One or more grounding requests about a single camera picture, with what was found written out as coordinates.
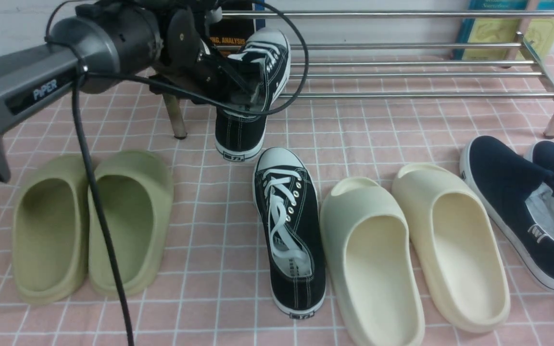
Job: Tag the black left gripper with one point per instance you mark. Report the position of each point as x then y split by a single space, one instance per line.
189 60

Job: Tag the black canvas sneaker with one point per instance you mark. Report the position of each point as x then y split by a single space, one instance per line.
286 199
264 62

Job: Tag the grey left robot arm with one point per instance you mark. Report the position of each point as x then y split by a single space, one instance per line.
119 37

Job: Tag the dark book behind rack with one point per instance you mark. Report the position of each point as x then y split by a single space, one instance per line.
229 35

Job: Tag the metal shoe rack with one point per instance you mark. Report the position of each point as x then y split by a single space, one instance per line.
531 66

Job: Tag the green foam slide right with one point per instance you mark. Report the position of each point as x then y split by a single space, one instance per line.
136 190

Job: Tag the green foam slide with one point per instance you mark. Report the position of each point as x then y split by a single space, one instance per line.
136 190
50 231

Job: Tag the green foam slide left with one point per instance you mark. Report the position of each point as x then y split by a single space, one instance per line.
50 231

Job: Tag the cream foam slide left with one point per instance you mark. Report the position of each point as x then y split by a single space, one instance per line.
366 241

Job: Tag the cream foam slide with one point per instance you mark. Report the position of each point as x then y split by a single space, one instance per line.
455 245
366 241

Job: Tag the cream foam slide right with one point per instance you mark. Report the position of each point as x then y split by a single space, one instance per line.
455 245

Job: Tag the navy canvas slip-on left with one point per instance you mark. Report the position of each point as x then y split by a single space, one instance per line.
518 195

